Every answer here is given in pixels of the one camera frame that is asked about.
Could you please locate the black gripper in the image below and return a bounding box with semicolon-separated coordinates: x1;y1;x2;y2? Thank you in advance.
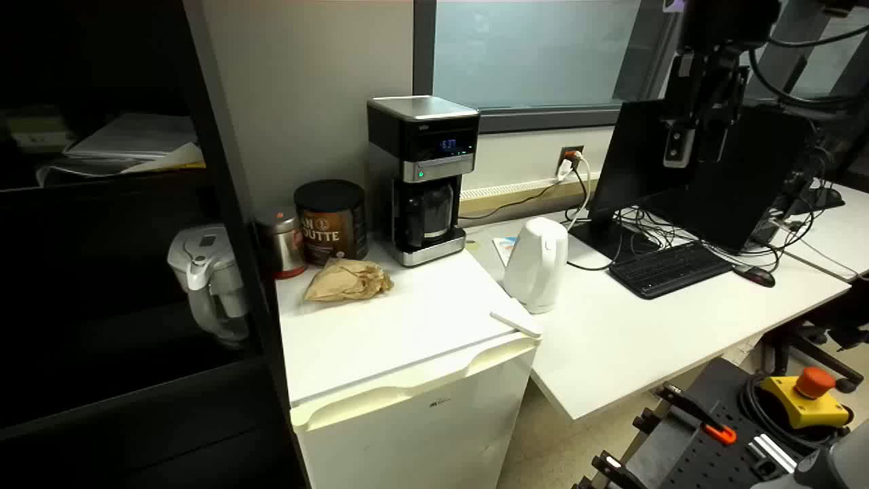
661;47;737;174

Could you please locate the white electric kettle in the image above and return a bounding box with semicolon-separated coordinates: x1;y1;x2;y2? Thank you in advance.
500;214;570;319

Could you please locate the black computer monitor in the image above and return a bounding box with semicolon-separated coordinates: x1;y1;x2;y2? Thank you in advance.
585;96;816;256

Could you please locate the black keyboard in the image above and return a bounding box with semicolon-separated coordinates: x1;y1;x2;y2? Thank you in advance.
604;243;735;301

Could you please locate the black computer mouse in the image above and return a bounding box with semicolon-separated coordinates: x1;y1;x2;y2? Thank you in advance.
733;263;778;290

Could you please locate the black and silver coffee maker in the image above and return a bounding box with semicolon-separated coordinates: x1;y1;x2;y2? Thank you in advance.
364;92;484;270

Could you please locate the yellow emergency stop button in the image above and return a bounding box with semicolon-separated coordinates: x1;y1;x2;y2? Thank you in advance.
756;365;856;433

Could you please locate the brown paper bag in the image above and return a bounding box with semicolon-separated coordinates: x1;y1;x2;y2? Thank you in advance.
298;256;397;307

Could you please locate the dark coffee canister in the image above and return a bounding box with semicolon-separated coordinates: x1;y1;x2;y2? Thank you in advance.
293;178;371;270

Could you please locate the small red and white jar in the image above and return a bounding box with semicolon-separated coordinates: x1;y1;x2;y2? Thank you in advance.
269;213;306;282

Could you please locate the white water filter pitcher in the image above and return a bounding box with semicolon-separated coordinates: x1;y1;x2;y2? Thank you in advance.
163;222;254;351

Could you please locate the stack of white papers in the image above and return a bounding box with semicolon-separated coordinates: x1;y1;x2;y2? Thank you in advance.
34;110;208;187

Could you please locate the black shelf unit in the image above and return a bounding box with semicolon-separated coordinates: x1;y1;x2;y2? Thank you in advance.
0;0;308;489

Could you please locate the white wall outlet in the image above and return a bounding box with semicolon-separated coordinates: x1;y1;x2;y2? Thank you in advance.
557;145;589;174

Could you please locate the white kettle power cable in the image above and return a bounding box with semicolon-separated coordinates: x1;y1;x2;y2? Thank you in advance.
561;160;594;232

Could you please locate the grey window frame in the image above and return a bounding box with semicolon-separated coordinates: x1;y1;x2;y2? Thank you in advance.
413;0;690;137

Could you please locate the black wall plug cable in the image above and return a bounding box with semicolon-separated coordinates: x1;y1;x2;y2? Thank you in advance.
458;156;580;225

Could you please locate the beige wall cable raceway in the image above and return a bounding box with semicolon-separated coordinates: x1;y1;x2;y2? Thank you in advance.
455;174;599;225

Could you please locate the black desk leg frame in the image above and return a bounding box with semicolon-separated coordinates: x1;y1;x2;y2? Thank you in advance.
766;297;869;394

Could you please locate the orange handled black clamp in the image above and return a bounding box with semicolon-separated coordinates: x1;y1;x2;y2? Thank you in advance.
657;383;742;448

